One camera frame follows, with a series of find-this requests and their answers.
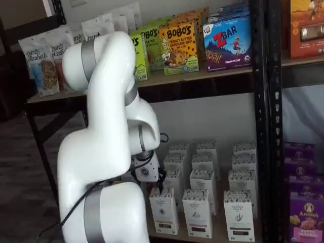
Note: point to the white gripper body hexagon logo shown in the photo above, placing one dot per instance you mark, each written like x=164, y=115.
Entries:
x=145, y=169

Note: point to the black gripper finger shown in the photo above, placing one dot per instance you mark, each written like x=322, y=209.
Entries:
x=160, y=187
x=164, y=174

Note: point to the white box yellow strip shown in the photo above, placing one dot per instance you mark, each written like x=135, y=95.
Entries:
x=178, y=148
x=176, y=182
x=163, y=215
x=176, y=162

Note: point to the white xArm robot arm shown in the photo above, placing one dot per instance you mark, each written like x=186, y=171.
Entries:
x=101, y=139

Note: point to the white box pink strip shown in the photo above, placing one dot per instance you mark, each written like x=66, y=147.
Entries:
x=202, y=182
x=203, y=162
x=206, y=146
x=197, y=215

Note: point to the white box dark strip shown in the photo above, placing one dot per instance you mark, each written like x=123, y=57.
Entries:
x=244, y=148
x=238, y=217
x=244, y=162
x=240, y=181

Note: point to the green Bobo's apple pie box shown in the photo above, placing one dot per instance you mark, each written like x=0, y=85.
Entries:
x=140, y=65
x=152, y=50

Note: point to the yellow Bobo's peanut butter box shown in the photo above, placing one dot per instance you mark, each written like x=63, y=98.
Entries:
x=184, y=20
x=195, y=11
x=178, y=48

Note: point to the purple Annie's box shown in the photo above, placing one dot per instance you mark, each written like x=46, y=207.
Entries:
x=306, y=184
x=300, y=167
x=298, y=152
x=306, y=217

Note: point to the blue Zbar box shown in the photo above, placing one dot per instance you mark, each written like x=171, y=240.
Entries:
x=227, y=11
x=227, y=48

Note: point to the orange snack box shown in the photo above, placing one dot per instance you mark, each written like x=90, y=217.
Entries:
x=306, y=30

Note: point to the black metal shelving rack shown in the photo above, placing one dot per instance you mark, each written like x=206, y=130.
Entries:
x=276, y=126
x=259, y=126

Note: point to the orange label granola bag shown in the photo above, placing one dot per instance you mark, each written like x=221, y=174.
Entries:
x=77, y=36
x=56, y=50

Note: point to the blue label granola bag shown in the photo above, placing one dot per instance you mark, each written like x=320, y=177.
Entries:
x=38, y=65

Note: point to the white fabric backdrop sheet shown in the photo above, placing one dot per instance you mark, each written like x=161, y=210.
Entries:
x=303, y=114

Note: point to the white granola bag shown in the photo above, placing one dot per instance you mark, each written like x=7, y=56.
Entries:
x=126, y=17
x=97, y=25

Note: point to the dark brown furniture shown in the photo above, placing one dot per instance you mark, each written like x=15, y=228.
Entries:
x=10, y=81

